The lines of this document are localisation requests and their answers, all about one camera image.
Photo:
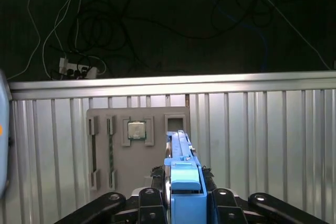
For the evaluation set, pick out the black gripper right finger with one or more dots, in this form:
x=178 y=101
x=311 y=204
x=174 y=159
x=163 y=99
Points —
x=225 y=208

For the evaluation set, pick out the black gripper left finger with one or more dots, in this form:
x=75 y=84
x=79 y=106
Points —
x=151 y=208

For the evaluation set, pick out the hard disk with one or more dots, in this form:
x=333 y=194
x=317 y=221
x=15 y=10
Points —
x=183 y=176

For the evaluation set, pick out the grey parts rack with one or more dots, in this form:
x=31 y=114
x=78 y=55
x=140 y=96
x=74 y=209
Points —
x=141 y=161

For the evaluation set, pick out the green RAM stick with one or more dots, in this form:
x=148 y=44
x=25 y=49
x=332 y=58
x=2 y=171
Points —
x=111 y=153

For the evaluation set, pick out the silver CPU chip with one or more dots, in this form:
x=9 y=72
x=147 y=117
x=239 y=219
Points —
x=136 y=130

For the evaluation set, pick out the white power strip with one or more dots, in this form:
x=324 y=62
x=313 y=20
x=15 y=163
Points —
x=90 y=72

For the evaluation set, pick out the pale blue teach pendant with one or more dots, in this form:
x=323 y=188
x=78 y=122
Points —
x=4 y=142

